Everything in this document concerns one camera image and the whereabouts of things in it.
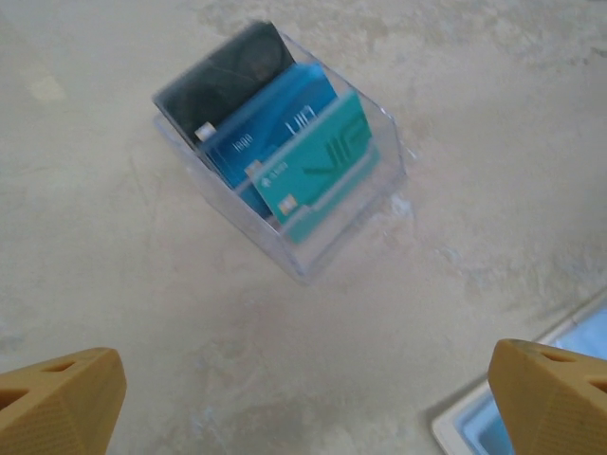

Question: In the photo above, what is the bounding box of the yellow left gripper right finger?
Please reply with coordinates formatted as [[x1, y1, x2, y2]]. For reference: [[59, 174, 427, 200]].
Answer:
[[487, 337, 607, 455]]

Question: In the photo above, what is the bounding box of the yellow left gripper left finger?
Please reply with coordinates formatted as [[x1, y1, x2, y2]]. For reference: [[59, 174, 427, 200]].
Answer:
[[0, 347, 128, 455]]

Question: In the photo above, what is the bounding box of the beige card wallet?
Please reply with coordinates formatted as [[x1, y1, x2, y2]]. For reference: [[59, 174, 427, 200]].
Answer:
[[429, 296, 607, 455]]

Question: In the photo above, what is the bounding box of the clear acrylic card stand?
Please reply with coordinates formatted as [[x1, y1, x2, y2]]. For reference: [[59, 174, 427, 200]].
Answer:
[[151, 21, 409, 288]]

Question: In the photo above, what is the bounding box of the black card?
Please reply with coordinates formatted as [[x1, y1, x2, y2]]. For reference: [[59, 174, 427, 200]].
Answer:
[[155, 22, 298, 148]]

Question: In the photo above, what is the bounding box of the teal VIP card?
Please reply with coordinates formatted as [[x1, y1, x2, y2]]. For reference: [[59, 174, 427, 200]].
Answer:
[[244, 89, 380, 246]]

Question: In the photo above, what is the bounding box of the blue VIP card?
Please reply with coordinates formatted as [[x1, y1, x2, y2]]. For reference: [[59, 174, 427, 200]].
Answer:
[[196, 64, 340, 224]]

